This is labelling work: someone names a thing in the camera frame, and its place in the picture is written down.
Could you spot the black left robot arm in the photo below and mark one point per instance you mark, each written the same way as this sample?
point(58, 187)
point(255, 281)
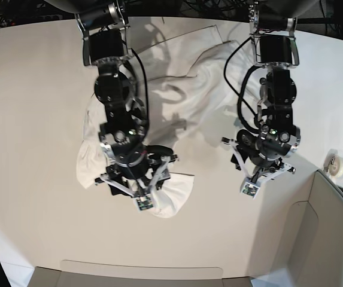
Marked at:
point(272, 35)

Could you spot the beige cardboard box right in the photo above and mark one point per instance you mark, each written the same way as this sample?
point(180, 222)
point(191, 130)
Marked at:
point(310, 251)

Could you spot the white printed t-shirt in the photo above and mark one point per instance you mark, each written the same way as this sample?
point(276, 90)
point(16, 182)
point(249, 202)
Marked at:
point(186, 87)

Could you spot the white tape roll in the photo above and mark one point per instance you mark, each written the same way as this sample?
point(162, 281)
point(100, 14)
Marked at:
point(333, 164)

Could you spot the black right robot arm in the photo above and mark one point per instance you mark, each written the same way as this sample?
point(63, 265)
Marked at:
point(104, 26)

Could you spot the beige cardboard box bottom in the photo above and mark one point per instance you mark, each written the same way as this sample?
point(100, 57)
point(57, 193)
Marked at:
point(77, 273)

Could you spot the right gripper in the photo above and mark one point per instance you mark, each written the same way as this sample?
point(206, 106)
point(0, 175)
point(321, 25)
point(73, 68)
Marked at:
point(139, 172)

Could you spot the beige cardboard box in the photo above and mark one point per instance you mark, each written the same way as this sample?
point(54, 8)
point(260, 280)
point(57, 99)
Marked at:
point(77, 273)
point(310, 251)

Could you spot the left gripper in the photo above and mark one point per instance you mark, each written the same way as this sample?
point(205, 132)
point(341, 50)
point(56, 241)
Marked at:
point(262, 155)

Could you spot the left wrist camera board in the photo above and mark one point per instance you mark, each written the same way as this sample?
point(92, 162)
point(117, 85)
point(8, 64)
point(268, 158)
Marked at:
point(250, 189)

